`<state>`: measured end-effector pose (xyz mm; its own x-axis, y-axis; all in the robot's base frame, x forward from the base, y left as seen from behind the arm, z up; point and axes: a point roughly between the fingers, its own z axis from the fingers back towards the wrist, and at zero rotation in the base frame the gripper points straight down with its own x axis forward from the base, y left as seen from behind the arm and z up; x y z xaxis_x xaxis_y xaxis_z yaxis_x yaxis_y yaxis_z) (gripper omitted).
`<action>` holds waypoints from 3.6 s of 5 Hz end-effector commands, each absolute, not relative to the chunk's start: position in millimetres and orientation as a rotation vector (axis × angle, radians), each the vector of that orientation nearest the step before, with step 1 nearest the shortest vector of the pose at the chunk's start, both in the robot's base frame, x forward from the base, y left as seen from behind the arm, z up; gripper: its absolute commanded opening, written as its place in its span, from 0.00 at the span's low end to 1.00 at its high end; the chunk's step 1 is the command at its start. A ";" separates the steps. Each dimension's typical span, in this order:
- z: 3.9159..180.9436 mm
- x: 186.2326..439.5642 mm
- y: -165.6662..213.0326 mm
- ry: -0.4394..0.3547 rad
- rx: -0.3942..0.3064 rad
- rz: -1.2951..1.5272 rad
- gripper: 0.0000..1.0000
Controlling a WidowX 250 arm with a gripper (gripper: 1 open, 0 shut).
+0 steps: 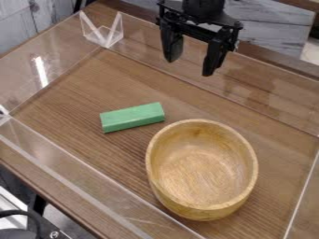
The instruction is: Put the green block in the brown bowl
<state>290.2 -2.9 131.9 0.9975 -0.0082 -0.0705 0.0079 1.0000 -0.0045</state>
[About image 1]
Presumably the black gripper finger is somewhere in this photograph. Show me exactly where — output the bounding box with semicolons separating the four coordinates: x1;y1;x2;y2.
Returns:
159;21;183;63
202;28;231;77

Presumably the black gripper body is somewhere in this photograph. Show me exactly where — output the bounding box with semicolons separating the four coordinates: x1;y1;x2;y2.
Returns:
158;0;243;50

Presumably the green rectangular block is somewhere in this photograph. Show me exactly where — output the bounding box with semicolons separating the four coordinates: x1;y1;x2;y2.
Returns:
100;102;164;134

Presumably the brown wooden bowl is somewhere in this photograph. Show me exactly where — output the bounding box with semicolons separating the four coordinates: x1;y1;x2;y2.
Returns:
144;119;259;221

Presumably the clear acrylic corner bracket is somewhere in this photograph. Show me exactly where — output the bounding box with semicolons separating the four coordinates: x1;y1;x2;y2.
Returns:
79;11;123;49

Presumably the clear acrylic tray wall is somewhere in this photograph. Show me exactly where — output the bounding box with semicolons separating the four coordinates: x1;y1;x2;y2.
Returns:
0;113;204;239

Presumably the black cable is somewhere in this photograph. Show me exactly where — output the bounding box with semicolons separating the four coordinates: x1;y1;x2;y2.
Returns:
0;209;44;239

